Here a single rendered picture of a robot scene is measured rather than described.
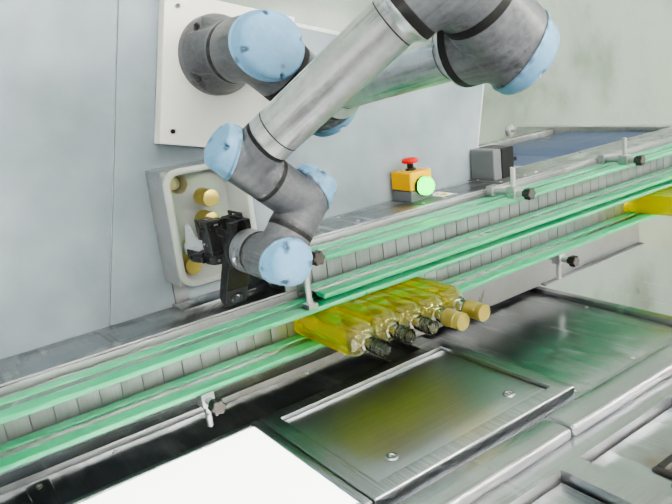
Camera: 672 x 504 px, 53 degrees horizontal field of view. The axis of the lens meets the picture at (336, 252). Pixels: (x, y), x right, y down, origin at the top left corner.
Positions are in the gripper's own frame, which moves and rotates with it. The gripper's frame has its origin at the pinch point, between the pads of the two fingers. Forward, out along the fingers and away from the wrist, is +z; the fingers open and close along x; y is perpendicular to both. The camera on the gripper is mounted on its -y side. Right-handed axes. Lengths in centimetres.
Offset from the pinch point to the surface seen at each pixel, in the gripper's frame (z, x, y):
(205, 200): -0.9, -2.7, 8.4
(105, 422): -14.4, 28.1, -20.1
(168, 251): 0.8, 6.0, 0.4
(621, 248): -7, -129, -37
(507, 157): -3, -86, 0
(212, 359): -7.5, 5.2, -20.1
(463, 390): -37, -30, -32
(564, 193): -7, -103, -14
